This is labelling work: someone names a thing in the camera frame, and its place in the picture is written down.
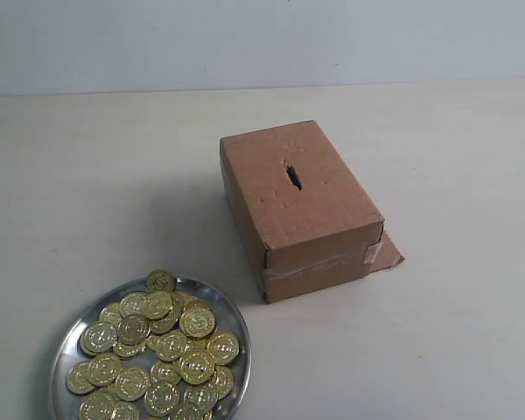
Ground brown cardboard slotted box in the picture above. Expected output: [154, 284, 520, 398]
[220, 120, 404, 303]

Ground gold coin on plate rim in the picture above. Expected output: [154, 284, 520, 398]
[145, 269, 176, 293]

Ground gold coin right side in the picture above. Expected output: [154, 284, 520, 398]
[179, 307, 216, 339]

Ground gold coin top centre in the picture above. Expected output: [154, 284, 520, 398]
[119, 291, 147, 318]

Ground gold coin plate middle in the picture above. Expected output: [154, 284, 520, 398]
[156, 330, 188, 362]

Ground round metal plate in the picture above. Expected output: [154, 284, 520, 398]
[47, 277, 252, 419]

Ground gold coin lower centre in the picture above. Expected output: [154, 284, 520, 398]
[178, 348, 215, 385]

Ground gold coin dark centre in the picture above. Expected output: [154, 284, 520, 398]
[117, 314, 151, 346]

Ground gold coin left side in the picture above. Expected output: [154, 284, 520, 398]
[80, 321, 117, 354]

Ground gold coin bottom centre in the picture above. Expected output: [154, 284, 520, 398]
[143, 381, 180, 417]

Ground gold coin far left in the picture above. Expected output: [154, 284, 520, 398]
[66, 360, 96, 395]

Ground gold coin bottom left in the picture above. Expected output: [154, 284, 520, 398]
[79, 391, 116, 420]

